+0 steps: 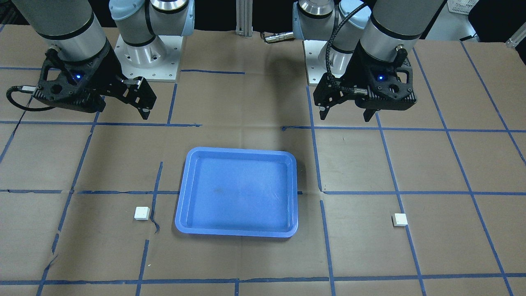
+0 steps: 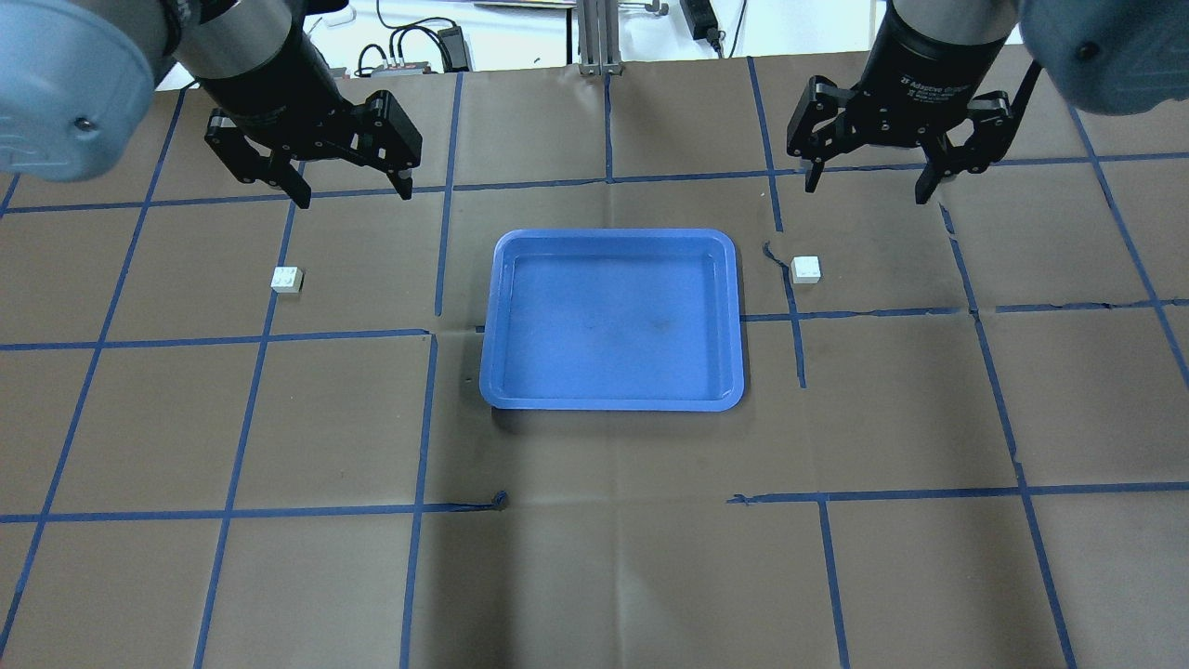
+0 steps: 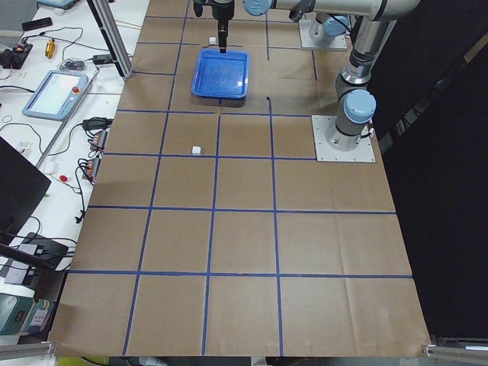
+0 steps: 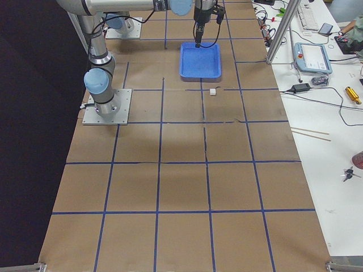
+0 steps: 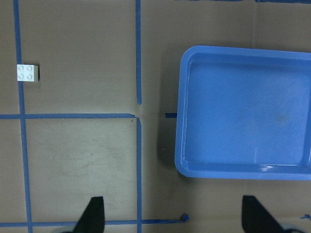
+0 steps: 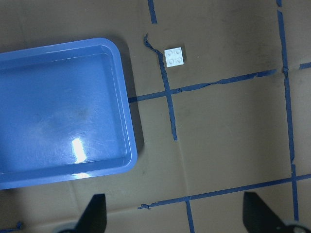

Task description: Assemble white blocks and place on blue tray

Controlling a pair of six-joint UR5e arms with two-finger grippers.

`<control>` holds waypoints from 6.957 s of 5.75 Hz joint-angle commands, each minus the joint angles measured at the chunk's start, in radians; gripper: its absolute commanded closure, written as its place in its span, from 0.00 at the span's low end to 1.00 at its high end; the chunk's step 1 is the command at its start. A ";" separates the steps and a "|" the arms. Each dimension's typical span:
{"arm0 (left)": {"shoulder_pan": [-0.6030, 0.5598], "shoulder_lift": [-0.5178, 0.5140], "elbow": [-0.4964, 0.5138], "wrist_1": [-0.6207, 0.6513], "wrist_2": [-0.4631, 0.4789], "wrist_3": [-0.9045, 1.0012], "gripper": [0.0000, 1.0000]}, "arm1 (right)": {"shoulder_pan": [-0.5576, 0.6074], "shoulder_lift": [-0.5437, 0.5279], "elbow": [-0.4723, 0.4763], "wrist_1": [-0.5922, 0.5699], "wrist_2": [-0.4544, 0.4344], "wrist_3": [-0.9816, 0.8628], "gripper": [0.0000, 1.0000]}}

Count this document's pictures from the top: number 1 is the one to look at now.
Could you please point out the white basket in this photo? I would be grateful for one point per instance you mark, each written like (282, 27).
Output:
(463, 7)

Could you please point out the aluminium frame post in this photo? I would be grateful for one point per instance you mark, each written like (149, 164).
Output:
(243, 17)

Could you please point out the blue plastic tray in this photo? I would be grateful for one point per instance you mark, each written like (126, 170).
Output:
(238, 192)

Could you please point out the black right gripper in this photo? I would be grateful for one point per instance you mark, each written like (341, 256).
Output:
(105, 73)

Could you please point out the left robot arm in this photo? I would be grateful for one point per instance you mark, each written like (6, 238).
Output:
(381, 26)

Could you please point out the white block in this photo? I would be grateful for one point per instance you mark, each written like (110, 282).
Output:
(142, 213)
(399, 220)

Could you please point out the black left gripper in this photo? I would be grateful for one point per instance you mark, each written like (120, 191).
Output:
(356, 67)

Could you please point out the metal cable connector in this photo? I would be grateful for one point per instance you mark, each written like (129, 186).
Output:
(278, 37)

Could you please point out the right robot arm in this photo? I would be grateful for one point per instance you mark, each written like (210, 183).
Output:
(73, 26)

